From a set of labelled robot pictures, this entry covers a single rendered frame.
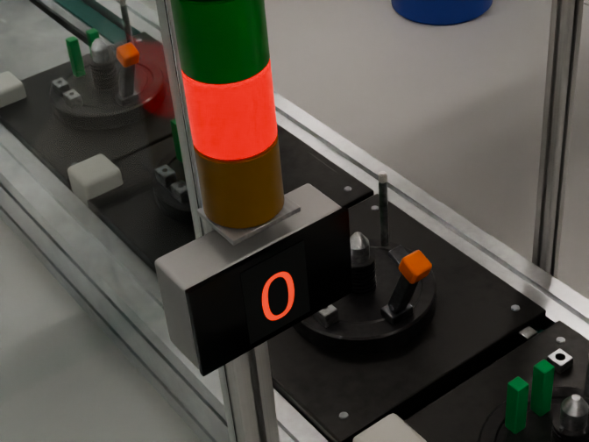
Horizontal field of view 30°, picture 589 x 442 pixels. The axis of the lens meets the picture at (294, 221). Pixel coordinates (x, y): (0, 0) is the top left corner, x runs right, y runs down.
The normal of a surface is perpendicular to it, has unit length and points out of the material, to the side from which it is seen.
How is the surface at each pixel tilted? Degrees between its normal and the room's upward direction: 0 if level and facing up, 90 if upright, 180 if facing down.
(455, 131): 0
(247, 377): 90
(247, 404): 90
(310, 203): 0
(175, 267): 0
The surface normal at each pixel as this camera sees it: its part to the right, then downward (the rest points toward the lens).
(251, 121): 0.51, 0.50
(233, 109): 0.15, 0.60
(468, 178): -0.07, -0.78
